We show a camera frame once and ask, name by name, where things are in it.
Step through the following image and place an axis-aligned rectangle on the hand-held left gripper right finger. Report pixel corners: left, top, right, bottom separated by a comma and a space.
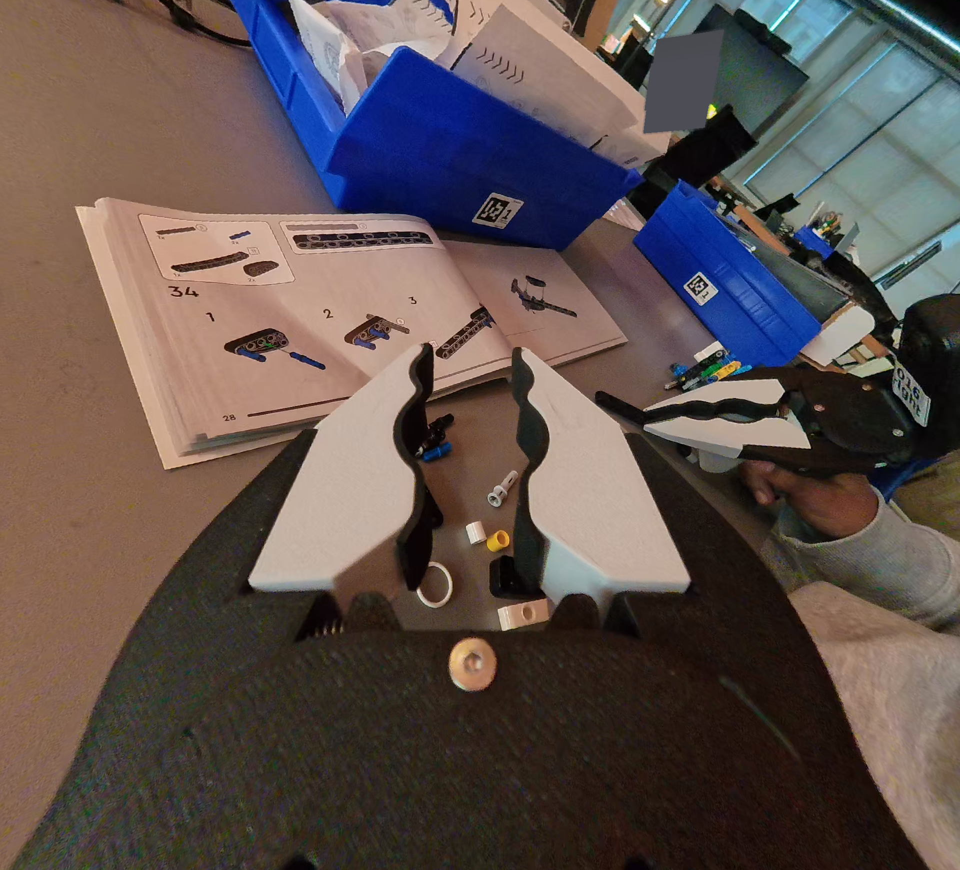
510, 346, 693, 607

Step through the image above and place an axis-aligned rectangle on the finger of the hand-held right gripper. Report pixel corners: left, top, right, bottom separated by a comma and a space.
643, 369, 794, 423
645, 411, 814, 462

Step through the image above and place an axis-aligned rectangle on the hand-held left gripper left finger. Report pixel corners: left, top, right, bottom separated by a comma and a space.
247, 342, 447, 595

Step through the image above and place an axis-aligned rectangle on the long black lego beam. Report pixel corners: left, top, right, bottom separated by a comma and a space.
595, 390, 648, 429

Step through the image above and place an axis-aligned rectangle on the person's right forearm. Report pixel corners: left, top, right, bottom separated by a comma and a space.
761, 491, 960, 635

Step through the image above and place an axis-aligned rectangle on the multicolour lego gear assembly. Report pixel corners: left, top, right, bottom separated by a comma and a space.
663, 347, 753, 391

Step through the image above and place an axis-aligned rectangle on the lego instruction booklet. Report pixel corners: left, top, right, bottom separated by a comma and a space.
75, 196, 630, 471

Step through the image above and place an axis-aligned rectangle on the black bent lego beam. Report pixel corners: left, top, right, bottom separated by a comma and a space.
489, 553, 528, 598

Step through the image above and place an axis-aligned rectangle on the white lego beam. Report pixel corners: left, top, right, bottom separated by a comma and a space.
497, 600, 553, 633

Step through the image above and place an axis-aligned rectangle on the person's right hand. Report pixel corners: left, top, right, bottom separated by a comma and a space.
739, 463, 882, 541

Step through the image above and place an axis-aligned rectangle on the small blue plastic bin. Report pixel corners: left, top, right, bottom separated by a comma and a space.
633, 180, 822, 369

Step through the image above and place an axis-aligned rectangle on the dark computer monitor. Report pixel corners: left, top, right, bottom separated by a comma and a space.
697, 3, 811, 136

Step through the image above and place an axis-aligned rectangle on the person's grey sweatshirt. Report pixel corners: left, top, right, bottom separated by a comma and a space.
787, 581, 960, 870

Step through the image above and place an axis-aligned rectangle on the large blue plastic bin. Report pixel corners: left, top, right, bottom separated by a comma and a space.
225, 0, 645, 252

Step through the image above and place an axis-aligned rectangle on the crumpled white paper sheet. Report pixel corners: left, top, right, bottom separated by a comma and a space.
285, 0, 453, 115

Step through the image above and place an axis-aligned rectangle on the white rubber ring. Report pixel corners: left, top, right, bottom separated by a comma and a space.
416, 561, 456, 609

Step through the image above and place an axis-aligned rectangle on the black cable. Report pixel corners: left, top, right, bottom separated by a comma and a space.
123, 0, 252, 50

